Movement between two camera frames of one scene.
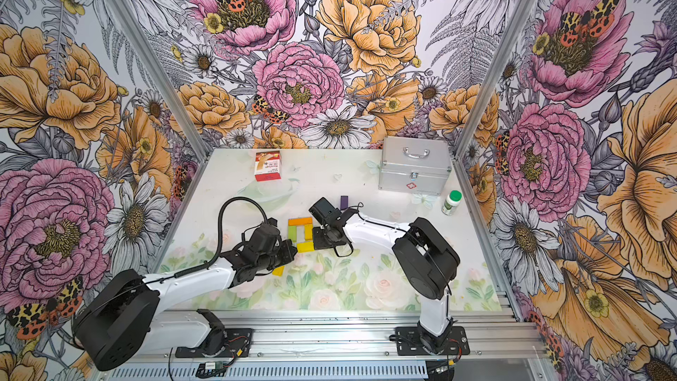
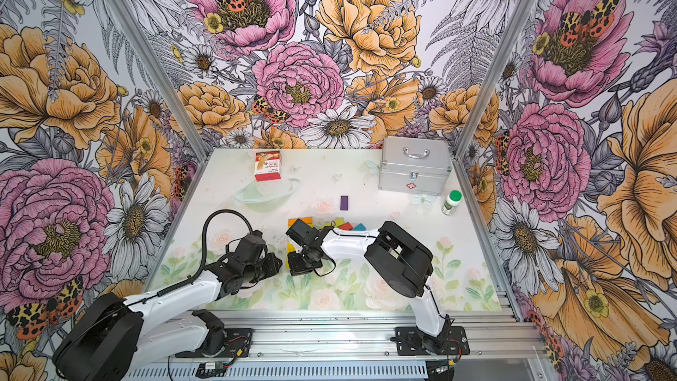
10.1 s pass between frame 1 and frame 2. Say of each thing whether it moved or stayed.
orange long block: stayed
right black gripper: moved
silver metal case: stayed
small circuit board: stayed
